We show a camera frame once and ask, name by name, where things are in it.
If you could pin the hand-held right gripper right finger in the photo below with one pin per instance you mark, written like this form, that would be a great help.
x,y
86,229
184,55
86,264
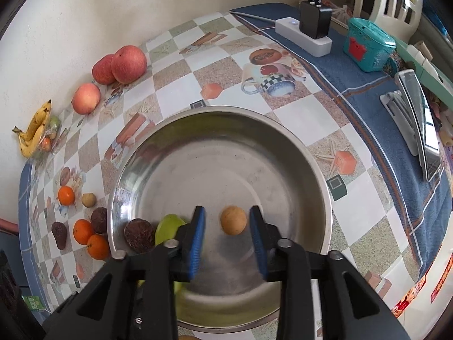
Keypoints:
x,y
257,246

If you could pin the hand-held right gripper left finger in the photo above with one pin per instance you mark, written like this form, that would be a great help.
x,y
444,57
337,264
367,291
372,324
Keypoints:
x,y
197,244

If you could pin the small round tan fruit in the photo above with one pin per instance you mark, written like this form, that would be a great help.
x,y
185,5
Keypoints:
x,y
233,220

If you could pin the stainless steel bowl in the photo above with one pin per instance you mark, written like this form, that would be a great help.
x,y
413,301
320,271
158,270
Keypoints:
x,y
219,156

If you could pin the green mango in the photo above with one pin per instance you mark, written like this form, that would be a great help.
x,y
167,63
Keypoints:
x,y
168,228

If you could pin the dark brown passion fruit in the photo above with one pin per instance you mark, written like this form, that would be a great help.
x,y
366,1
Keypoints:
x,y
138,235
99,219

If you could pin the orange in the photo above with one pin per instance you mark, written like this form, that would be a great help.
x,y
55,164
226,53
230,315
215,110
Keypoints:
x,y
66,195
83,232
98,247

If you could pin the small yellowish round fruit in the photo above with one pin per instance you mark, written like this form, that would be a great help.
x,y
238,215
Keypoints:
x,y
89,200

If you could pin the dark avocado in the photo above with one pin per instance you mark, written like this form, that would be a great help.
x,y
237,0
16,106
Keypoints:
x,y
59,235

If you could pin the checkered tablecloth with blue border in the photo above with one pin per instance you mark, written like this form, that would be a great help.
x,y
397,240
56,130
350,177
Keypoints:
x,y
230,78

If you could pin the green carton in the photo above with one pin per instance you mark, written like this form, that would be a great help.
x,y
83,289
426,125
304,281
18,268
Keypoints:
x,y
32,303

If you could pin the pale pink apple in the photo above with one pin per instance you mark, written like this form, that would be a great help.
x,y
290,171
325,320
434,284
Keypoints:
x,y
86,98

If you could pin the clear plastic bag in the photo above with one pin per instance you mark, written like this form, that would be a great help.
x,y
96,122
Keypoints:
x,y
51,131

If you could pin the large red apple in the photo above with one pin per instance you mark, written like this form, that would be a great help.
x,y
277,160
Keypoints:
x,y
129,64

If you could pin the white phone stand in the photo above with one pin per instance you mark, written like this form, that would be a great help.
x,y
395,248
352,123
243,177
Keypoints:
x,y
396,113

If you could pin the small red apple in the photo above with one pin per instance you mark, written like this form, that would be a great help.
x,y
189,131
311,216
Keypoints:
x,y
102,71

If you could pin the bunch of ripe bananas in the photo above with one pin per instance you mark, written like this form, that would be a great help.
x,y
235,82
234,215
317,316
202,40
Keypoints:
x,y
32,132

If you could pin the smartphone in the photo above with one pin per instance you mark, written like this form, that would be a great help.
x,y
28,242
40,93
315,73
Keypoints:
x,y
419,120

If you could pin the white power strip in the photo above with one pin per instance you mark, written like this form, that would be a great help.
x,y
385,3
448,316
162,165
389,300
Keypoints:
x,y
315,44

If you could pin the teal plastic box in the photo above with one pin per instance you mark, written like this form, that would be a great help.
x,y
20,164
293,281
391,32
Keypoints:
x,y
368,46

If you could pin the black charger block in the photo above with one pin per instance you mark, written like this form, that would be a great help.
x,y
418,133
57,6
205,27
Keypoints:
x,y
314,19

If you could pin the light green plastic rack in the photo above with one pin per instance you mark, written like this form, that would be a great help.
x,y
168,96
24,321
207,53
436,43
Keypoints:
x,y
410,51

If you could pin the white plastic chair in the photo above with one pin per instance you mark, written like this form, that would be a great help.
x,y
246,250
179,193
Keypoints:
x,y
389,0

